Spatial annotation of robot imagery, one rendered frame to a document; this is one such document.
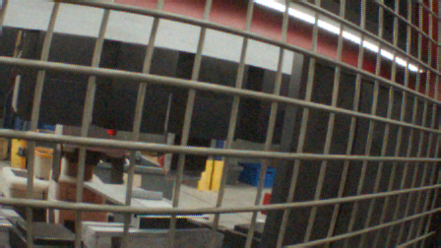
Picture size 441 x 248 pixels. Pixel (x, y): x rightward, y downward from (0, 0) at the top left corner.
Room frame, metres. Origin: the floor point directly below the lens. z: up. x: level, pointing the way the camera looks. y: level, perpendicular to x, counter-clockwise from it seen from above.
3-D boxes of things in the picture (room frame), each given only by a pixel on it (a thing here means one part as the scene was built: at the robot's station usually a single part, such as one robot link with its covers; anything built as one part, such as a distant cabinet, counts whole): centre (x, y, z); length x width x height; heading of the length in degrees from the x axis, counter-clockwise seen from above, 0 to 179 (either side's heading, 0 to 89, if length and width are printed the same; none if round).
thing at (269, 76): (1.44, -0.10, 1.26); 0.15 x 0.09 x 0.17; 135
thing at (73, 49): (1.01, 0.32, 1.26); 0.15 x 0.09 x 0.17; 135
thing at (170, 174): (1.28, 0.06, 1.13); 0.10 x 0.02 x 0.10; 135
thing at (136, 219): (1.26, 0.07, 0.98); 0.20 x 0.03 x 0.03; 135
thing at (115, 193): (1.38, 0.16, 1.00); 0.26 x 0.18 x 0.01; 45
